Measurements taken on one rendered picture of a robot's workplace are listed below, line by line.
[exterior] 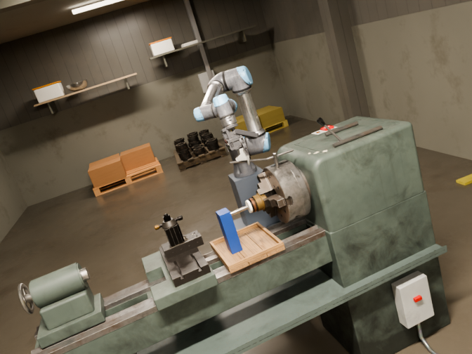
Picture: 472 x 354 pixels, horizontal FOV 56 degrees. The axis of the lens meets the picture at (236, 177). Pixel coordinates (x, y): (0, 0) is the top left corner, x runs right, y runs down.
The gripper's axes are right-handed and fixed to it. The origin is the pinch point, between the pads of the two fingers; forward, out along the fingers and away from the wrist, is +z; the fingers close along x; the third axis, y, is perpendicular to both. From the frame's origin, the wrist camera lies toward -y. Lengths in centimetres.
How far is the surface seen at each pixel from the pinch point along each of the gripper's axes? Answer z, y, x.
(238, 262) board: 42.7, 23.6, 1.0
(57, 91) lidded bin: -221, 105, -653
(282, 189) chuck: 18.6, -9.7, 2.6
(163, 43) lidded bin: -240, -107, -632
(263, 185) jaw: 14.7, -5.9, -12.6
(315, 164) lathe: 12.2, -27.3, 11.8
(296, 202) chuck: 27.3, -14.5, 2.7
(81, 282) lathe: 22, 93, -7
